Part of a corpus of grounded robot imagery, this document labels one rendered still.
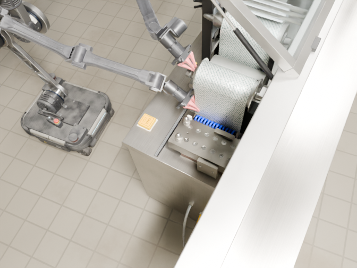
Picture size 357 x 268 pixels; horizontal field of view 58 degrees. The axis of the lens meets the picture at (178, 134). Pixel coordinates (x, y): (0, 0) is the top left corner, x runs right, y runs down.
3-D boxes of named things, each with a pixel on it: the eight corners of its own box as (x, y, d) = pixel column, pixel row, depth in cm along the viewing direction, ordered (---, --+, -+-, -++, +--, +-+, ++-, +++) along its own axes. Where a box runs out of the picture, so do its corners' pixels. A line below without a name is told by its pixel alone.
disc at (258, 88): (260, 90, 141) (264, 71, 127) (261, 90, 141) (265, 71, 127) (246, 117, 137) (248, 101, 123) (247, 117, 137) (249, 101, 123)
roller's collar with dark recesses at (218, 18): (218, 19, 148) (219, 8, 142) (230, 24, 146) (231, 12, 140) (212, 28, 145) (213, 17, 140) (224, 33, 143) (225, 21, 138)
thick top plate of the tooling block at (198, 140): (184, 122, 161) (184, 115, 155) (259, 155, 149) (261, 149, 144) (168, 147, 154) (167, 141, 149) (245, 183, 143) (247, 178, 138)
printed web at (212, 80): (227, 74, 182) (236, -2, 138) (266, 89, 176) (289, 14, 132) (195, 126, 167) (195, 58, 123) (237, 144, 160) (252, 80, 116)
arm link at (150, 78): (68, 63, 146) (77, 41, 147) (73, 66, 152) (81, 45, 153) (156, 92, 144) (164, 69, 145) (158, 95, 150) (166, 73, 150)
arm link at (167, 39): (155, 39, 138) (158, 38, 132) (166, 27, 138) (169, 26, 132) (167, 51, 140) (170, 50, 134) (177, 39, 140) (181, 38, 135)
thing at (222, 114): (195, 114, 158) (195, 91, 141) (239, 133, 151) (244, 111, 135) (195, 115, 157) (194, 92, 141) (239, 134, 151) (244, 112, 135)
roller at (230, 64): (216, 66, 158) (218, 49, 148) (265, 84, 151) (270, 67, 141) (205, 83, 153) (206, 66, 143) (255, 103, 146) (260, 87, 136)
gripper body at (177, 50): (173, 66, 140) (161, 54, 137) (185, 51, 144) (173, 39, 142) (181, 61, 134) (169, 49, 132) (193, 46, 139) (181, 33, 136)
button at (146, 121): (145, 115, 172) (144, 112, 170) (156, 120, 170) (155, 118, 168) (138, 125, 169) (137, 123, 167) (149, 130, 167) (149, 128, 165)
